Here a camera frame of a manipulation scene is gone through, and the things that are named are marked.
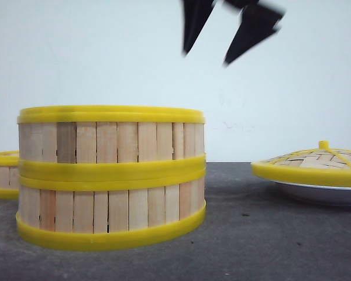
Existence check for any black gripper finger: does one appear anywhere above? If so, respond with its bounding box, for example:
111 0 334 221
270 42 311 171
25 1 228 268
224 1 285 65
182 0 215 56

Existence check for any woven bamboo steamer lid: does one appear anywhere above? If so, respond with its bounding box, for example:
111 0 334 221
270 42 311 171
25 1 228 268
251 140 351 188

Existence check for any two-bun bamboo steamer basket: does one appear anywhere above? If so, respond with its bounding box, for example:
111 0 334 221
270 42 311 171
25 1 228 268
18 105 205 191

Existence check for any one-bun bamboo steamer basket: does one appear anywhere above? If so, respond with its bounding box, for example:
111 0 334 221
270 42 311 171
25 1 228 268
0 150 20 200

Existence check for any white plate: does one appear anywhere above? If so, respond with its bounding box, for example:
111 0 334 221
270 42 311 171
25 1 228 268
273 180 351 206

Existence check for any three-bun bamboo steamer basket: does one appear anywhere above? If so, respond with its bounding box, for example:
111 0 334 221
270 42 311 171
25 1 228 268
15 173 207 252

